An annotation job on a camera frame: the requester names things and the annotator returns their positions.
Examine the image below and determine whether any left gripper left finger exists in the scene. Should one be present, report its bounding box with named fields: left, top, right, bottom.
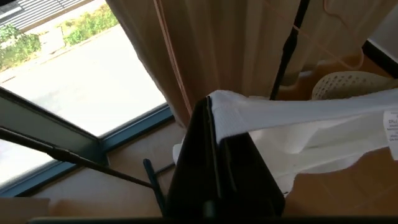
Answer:
left=165, top=96, right=223, bottom=218

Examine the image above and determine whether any beige curtain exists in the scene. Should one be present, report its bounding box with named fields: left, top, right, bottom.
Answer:
left=105, top=0, right=398, bottom=127

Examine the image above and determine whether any window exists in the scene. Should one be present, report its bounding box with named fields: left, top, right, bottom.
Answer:
left=0, top=0, right=175, bottom=198

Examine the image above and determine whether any black clothes rack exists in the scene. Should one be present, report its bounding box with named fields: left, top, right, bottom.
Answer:
left=0, top=0, right=311, bottom=216

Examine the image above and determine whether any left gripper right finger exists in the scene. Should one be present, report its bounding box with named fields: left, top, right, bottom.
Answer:
left=218, top=131, right=286, bottom=218

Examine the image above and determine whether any white laundry basket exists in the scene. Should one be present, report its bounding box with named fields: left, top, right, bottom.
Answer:
left=311, top=70, right=398, bottom=101

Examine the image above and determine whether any white garment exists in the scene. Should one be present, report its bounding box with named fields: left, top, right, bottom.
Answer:
left=172, top=89, right=398, bottom=196

